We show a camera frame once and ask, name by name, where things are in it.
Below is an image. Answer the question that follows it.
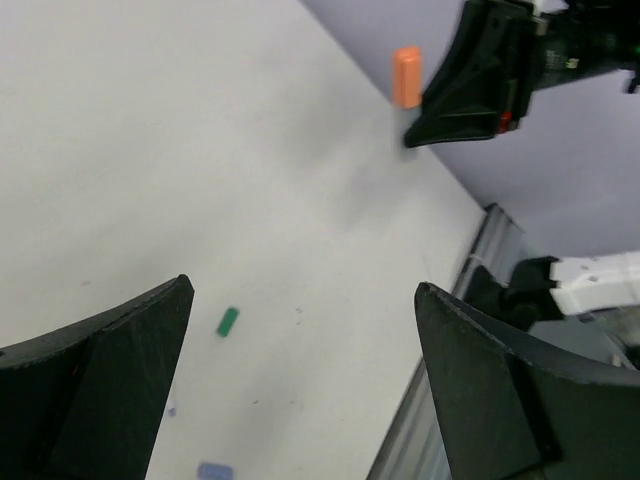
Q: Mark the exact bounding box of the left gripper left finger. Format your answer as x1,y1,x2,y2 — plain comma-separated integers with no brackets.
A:
1,275,194,479

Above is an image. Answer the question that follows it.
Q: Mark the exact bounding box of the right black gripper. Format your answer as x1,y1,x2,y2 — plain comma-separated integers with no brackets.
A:
403,1,639,148

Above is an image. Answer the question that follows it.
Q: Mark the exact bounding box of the green pen cap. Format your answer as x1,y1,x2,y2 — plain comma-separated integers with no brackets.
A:
216,307,240,338

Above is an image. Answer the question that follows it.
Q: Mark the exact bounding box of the orange highlighter cap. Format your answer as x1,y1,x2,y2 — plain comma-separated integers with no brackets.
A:
392,46,422,109

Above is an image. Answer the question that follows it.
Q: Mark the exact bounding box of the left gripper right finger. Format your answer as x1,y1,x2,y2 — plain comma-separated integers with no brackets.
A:
413,281,640,480

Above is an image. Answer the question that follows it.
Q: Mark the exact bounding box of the blue pen cap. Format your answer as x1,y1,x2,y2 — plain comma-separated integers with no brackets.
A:
197,462,234,480

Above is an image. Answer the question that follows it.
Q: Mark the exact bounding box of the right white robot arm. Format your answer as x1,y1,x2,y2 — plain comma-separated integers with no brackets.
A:
402,1,639,368

